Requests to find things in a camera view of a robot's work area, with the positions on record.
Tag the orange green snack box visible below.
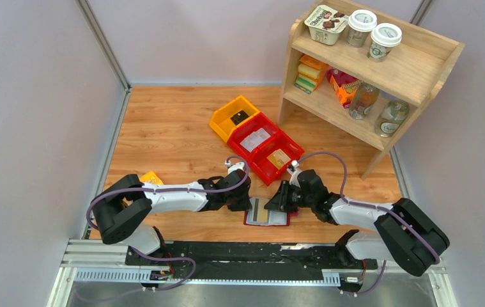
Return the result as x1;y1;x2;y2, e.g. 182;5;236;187
139;171;164;185

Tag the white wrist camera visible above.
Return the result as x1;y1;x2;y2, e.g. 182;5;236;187
224;159;246;175
287;160;302;187

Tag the gold card in bin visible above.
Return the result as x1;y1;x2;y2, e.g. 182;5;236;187
267;148;291;169

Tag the yellow plastic bin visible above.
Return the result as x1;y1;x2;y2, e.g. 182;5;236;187
208;95;260;143

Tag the paper coffee cup left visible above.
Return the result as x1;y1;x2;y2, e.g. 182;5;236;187
346;9;377;48

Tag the black card in bin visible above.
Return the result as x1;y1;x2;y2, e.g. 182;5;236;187
230;110;249;127

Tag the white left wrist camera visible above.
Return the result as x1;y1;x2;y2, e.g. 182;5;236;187
224;159;246;175

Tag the red plastic bin front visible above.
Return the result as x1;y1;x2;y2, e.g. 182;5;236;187
249;132;304;186

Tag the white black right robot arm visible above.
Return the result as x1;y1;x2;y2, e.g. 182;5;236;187
265;169;450;276

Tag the stack of sponges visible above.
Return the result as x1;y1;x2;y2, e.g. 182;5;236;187
294;54;330;94

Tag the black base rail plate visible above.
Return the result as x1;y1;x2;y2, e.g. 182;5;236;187
124;240;378;282

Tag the paper coffee cup right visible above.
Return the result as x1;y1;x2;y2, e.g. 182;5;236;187
367;23;403;62

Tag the glass bottle right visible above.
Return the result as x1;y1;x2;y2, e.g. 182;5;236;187
374;99;410;138

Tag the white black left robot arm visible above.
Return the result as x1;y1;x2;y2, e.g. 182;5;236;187
86;168;251;265

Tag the white card in bin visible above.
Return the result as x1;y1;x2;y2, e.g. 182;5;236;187
240;128;270;153

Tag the Chobani yogurt cup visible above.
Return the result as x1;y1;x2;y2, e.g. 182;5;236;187
304;4;349;45

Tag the red leather card holder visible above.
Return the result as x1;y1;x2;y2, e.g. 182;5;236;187
243;197;298;226

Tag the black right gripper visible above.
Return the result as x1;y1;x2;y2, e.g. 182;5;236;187
263;180;314;214

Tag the red plastic bin middle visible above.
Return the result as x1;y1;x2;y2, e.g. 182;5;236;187
227;113;280;162

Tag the red plastic bin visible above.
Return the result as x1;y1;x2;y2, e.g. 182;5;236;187
227;113;280;162
249;132;304;186

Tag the orange snack bag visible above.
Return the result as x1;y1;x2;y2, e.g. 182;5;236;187
326;68;362;109

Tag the paper coffee cup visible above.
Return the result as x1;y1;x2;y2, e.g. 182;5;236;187
367;23;403;62
346;9;377;48

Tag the glass bottle left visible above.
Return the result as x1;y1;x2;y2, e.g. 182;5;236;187
348;83;381;120

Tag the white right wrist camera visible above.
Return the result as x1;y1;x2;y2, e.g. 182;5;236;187
287;160;302;187

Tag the wooden shelf unit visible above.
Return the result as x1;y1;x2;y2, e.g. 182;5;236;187
277;1;465;180

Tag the glass bottle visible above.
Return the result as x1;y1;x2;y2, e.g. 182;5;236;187
348;83;381;120
374;99;410;138

